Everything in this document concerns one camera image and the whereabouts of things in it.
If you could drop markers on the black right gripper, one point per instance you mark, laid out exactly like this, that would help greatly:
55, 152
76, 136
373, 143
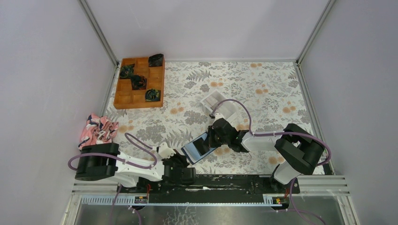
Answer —
211, 143

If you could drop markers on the black credit card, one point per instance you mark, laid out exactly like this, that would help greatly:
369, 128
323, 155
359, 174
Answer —
201, 146

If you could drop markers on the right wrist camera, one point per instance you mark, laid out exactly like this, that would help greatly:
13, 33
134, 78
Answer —
216, 116

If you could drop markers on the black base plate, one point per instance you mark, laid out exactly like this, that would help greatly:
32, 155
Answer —
210, 188

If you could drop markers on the pink patterned cloth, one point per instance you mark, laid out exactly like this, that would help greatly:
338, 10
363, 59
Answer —
98, 130

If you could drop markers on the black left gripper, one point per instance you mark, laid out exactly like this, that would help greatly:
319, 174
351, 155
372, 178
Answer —
181, 160

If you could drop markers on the wooden compartment tray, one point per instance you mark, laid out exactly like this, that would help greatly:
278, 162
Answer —
126, 98

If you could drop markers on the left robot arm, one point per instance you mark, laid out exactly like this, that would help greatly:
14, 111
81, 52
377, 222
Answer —
106, 162

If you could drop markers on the blue leather card holder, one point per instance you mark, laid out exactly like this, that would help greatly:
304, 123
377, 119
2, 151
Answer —
191, 152

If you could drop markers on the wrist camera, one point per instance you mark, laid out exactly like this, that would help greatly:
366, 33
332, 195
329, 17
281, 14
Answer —
216, 116
165, 151

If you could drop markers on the floral tablecloth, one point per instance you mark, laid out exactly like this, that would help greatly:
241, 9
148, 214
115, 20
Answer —
267, 96

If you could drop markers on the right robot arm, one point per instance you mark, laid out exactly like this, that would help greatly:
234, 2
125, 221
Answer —
300, 150

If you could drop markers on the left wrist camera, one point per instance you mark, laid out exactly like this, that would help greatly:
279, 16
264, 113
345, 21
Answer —
165, 151

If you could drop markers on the dark rolled cloth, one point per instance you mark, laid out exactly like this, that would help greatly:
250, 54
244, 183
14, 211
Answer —
153, 95
126, 71
156, 60
138, 82

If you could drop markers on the dark rolled cloth bottom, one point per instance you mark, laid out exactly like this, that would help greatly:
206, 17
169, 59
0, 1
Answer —
153, 95

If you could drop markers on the dark rolled cloth top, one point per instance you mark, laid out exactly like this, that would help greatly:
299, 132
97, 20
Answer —
156, 60

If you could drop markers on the dark rolled cloth left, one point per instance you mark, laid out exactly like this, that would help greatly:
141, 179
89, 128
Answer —
126, 71

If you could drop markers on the stack of cards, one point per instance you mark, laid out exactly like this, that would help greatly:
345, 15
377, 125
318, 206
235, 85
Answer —
211, 100

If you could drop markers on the dark rolled cloth middle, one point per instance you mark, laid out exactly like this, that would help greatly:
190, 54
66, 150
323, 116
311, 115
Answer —
138, 82

